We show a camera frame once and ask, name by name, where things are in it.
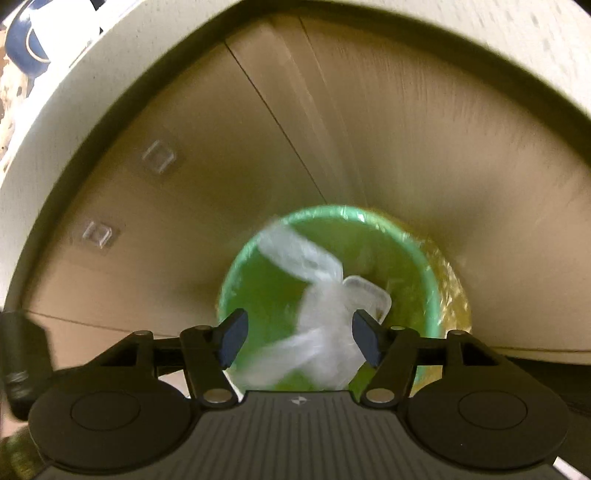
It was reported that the clear plastic bag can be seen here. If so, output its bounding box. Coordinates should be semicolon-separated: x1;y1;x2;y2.
239;222;363;390

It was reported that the lower cabinet handle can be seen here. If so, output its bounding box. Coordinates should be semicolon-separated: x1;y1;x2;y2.
82;221;115;249

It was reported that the green lined trash bin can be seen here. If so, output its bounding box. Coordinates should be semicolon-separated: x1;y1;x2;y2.
216;204;473;393

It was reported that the navy blue electric kettle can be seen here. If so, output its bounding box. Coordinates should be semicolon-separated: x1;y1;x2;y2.
5;0;50;79

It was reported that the upper cabinet handle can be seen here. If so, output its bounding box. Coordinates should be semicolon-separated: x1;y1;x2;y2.
141;140;177;175

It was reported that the round wooden cutting board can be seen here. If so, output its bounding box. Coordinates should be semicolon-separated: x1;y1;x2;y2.
0;33;29;178

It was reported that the white plastic food tray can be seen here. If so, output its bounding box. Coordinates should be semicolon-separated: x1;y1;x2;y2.
342;275;392;324

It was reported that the cabinet handle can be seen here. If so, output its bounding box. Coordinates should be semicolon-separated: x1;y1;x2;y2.
141;140;177;175
82;221;115;249

